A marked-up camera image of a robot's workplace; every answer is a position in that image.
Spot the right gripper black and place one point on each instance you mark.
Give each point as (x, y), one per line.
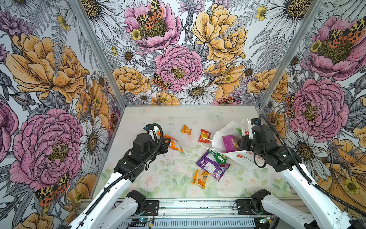
(245, 139)

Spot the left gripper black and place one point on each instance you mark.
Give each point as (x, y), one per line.
(164, 148)

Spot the large orange snack bag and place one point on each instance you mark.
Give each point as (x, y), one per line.
(174, 144)

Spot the white floral paper bag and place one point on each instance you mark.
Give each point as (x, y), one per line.
(246, 159)

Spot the magenta snack bag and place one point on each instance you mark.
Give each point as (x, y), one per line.
(231, 143)

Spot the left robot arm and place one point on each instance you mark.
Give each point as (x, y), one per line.
(101, 212)

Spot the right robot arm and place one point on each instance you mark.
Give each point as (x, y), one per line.
(288, 165)

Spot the small orange snack packet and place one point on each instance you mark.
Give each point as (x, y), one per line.
(186, 130)

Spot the small red snack packet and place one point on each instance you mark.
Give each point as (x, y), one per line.
(205, 136)

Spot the green white snack packet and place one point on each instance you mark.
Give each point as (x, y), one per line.
(219, 158)

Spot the narrow orange snack packet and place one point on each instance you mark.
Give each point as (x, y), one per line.
(200, 178)

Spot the purple snack packet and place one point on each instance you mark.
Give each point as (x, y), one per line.
(209, 164)

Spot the green circuit board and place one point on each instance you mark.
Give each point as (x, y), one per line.
(142, 222)

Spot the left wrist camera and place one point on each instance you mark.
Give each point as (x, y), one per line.
(149, 128)

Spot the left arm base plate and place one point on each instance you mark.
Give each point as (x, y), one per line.
(151, 208)

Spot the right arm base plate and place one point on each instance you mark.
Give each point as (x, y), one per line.
(244, 207)

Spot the aluminium front rail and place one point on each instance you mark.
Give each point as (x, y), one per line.
(197, 207)

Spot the right aluminium frame post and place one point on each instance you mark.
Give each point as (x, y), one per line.
(308, 21)

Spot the aluminium frame post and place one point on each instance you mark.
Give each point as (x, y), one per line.
(308, 21)
(88, 29)

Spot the left aluminium frame post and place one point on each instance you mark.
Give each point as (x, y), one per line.
(88, 29)

